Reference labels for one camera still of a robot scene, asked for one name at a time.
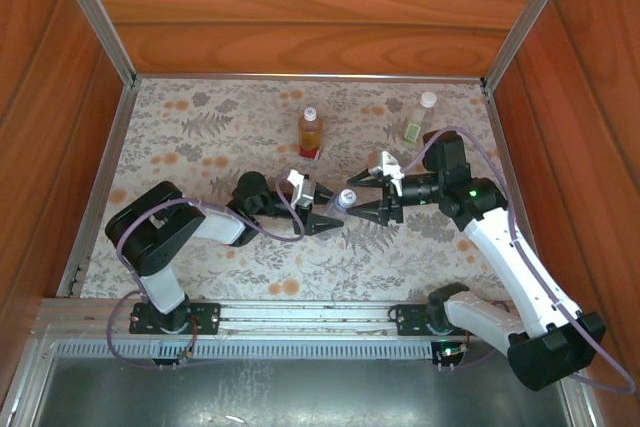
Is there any clear bluish water bottle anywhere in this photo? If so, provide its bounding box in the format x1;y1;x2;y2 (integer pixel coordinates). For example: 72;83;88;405
323;189;357;223

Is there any orange drink bottle red label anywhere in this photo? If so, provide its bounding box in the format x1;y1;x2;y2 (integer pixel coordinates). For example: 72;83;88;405
297;106;326;161

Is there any clear bottle green label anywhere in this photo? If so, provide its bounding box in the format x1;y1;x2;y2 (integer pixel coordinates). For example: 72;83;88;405
403;91;439;145

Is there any small circuit board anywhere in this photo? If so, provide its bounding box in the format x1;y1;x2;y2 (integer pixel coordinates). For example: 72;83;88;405
433;340;471;373

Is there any grey metal sheet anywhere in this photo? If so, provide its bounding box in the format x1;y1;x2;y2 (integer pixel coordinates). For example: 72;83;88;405
32;356;574;427

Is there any aluminium frame rail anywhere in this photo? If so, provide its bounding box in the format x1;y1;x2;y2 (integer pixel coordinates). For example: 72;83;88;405
133;73;487;84
482;84;539;268
55;84;140;298

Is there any wide aluminium base rail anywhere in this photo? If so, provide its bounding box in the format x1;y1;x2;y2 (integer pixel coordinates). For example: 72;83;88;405
29;296;516;341

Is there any grey slotted cable duct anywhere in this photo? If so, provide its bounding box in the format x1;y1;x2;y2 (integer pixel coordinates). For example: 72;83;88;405
49;338;506;362

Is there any thin red wire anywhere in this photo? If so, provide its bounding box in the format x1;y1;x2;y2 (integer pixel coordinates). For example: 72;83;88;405
183;314;201;363

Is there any aluminium frame post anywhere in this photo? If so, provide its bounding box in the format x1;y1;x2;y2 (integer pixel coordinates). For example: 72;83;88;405
47;0;139;89
482;0;581;91

